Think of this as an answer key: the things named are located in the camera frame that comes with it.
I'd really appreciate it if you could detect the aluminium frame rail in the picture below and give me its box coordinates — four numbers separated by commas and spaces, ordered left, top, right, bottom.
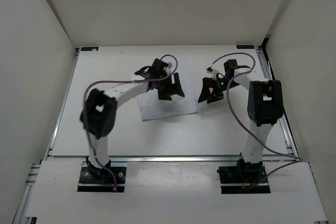
45, 155, 295, 162

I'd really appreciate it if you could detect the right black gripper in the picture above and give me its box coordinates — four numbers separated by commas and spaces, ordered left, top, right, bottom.
198, 77, 240, 103

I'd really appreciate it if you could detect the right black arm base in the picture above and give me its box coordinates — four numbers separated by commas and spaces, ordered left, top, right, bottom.
217, 158, 271, 194

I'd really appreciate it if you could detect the left blue corner label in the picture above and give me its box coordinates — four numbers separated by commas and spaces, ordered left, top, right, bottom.
81, 47, 99, 51

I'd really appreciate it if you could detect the right blue corner label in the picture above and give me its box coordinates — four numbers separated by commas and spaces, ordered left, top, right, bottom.
236, 45, 255, 49

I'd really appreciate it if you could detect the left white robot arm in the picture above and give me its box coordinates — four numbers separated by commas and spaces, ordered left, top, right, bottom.
80, 58, 185, 182

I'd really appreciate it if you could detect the white skirt cloth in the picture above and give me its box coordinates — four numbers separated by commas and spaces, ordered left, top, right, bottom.
136, 59, 198, 121

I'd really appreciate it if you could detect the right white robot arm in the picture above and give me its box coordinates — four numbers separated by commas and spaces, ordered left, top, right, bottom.
198, 59, 284, 182

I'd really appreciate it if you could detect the blue corner label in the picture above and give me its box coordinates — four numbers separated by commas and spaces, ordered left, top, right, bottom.
81, 47, 99, 51
236, 45, 255, 49

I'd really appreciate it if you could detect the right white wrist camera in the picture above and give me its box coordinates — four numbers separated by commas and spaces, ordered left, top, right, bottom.
206, 67, 219, 79

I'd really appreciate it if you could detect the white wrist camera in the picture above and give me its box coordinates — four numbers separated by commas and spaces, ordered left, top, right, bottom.
206, 67, 219, 79
163, 62, 176, 81

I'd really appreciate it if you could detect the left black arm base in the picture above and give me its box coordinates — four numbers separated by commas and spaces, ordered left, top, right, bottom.
77, 163, 127, 193

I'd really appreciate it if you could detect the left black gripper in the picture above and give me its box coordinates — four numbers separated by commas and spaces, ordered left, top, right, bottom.
155, 72, 183, 101

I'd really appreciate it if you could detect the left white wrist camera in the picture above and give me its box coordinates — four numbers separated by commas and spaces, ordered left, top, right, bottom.
163, 62, 176, 81

